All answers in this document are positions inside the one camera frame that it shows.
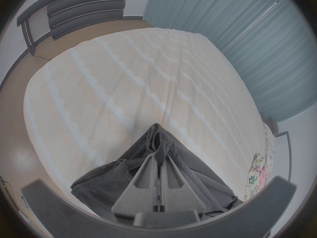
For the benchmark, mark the bed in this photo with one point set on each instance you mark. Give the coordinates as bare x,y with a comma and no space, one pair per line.
123,83

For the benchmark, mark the white printed garment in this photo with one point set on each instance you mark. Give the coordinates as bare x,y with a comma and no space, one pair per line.
251,180

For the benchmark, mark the grey bedside table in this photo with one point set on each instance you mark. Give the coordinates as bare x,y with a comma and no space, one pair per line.
268,123

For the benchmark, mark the pink garment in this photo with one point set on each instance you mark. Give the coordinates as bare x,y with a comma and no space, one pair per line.
262,177

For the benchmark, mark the white printed pillow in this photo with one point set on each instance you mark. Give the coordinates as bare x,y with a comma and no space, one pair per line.
270,147

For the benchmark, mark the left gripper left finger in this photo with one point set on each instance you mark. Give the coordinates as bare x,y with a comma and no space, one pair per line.
135,194

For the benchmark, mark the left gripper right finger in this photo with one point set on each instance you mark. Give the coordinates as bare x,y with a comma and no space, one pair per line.
180,194

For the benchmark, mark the black garment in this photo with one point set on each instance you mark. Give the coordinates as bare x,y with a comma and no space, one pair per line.
198,182

